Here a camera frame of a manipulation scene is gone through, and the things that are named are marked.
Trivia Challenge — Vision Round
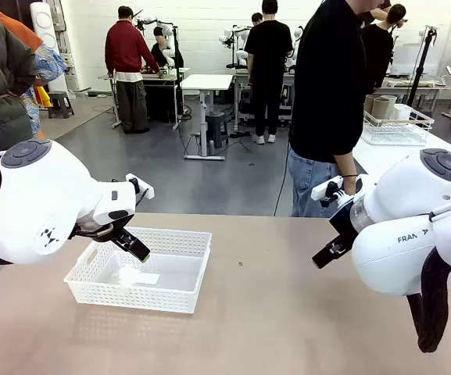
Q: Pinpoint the white paper label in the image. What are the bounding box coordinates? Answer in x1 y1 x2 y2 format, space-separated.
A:
131 272 161 287

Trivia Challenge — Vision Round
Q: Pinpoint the white perforated plastic basket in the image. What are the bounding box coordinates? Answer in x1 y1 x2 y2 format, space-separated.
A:
63 226 213 315

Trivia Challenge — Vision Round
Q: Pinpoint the person in black sweater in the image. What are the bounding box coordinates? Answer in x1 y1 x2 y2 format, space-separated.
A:
287 0 385 218

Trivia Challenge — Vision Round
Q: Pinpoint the person in black t-shirt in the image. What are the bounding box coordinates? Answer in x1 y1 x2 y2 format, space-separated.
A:
244 0 293 145

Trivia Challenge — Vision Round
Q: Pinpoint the white plastic cup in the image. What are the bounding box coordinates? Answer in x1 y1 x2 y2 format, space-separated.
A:
389 103 412 121

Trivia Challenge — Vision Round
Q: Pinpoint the white tower air conditioner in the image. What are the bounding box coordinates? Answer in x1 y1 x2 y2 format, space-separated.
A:
29 2 70 95

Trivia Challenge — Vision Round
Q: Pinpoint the person's right forearm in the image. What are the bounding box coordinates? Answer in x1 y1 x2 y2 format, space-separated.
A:
333 153 358 180

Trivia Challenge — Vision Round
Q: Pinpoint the dark brown stool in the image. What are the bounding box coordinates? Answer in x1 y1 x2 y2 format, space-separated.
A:
48 91 75 120

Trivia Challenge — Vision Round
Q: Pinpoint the white wire dish rack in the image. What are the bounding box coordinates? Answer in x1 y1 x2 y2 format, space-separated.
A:
363 104 435 147

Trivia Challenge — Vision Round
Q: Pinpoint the person with hair bun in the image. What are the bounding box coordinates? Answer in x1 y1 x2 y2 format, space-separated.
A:
360 3 408 95

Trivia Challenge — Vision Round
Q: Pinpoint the person in red sweater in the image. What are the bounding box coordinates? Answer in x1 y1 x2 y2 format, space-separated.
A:
104 5 160 135

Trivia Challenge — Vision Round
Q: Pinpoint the white side table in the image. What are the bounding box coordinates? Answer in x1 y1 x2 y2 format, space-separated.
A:
352 116 451 188

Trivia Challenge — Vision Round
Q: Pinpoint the person in green jacket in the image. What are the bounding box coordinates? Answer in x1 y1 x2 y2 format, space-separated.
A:
0 0 38 188

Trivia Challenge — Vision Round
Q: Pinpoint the person's right hand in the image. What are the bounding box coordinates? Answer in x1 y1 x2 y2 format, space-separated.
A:
344 177 363 195

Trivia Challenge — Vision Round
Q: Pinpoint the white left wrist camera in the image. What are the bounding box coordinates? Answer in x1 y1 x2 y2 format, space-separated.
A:
125 173 155 204

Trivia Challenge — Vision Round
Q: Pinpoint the black tripod stand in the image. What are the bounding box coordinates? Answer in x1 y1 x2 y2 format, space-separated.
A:
406 25 439 109

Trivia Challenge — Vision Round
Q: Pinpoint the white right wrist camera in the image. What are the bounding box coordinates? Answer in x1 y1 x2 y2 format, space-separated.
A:
310 174 369 209

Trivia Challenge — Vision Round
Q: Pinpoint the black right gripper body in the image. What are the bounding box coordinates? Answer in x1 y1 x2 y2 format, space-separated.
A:
328 198 361 238

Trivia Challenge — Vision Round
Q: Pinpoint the grey plastic stool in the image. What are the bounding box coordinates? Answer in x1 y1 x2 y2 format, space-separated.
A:
205 112 229 148

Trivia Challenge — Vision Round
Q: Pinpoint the background workbench table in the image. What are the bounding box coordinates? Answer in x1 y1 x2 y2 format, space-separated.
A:
98 66 191 130

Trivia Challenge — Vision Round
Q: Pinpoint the seated black-haired person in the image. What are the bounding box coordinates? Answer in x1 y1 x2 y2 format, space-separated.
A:
150 26 185 70

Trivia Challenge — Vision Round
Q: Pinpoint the white height-adjustable desk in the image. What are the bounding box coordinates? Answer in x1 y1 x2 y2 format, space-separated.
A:
180 73 234 161

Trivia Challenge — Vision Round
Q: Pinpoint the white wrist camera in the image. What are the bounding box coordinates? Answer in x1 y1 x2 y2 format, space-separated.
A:
125 173 155 204
310 174 369 209

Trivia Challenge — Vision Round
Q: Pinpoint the person in orange and blue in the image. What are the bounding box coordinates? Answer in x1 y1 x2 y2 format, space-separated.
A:
0 0 70 138

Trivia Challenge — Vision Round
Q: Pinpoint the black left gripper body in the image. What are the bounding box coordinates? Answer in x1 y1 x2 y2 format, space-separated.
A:
69 218 132 244

